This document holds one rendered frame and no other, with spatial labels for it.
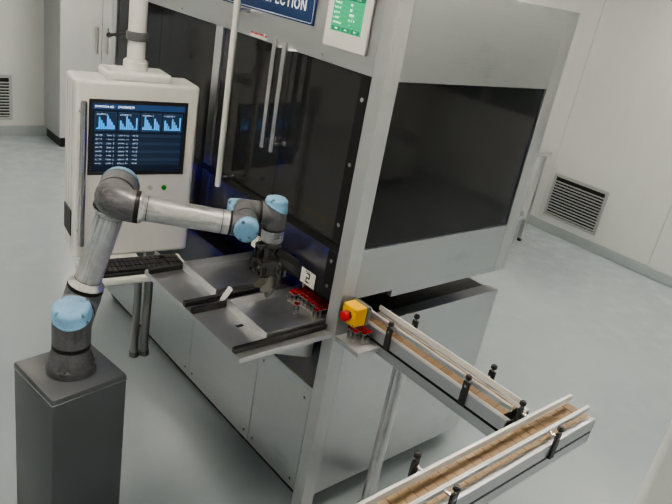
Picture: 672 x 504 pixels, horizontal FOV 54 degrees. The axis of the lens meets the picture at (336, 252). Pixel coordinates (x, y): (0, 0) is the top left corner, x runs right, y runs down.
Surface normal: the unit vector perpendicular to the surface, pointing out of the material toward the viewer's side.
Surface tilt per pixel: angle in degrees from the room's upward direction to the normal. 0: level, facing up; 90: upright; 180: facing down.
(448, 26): 90
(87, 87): 90
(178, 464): 0
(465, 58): 90
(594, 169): 90
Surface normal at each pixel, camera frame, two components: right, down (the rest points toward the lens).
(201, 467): 0.17, -0.91
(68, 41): 0.63, 0.40
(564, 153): -0.76, 0.13
